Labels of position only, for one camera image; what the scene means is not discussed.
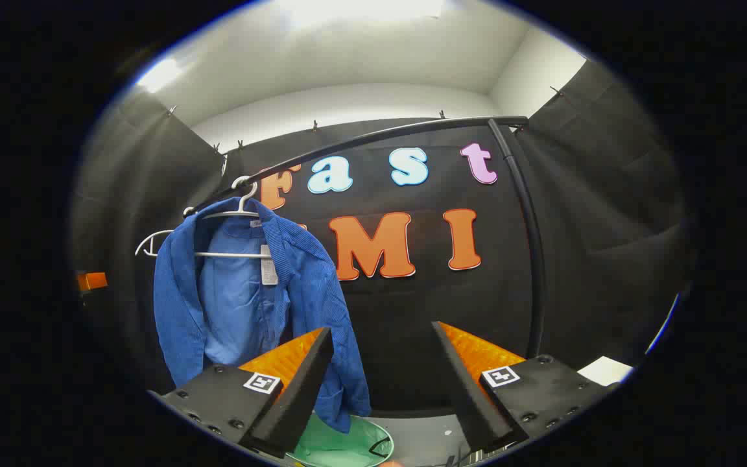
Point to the green laundry hamper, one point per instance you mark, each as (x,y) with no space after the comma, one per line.
(334,447)

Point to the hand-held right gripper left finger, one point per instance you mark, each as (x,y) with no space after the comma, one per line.
(296,389)

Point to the grey metal grille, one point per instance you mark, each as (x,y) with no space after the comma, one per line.
(477,459)

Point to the white paper sheet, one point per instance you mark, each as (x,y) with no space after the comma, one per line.
(605,371)

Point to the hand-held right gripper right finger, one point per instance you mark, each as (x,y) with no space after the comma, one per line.
(467,389)

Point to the blue knitted jacket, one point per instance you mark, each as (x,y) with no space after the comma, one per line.
(312,285)

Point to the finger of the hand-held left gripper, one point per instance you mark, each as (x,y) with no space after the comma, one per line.
(91,281)

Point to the black clothes rack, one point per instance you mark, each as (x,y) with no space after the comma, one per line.
(380,135)

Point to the white clothes hanger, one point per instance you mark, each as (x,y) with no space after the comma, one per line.
(153,239)
(244,255)

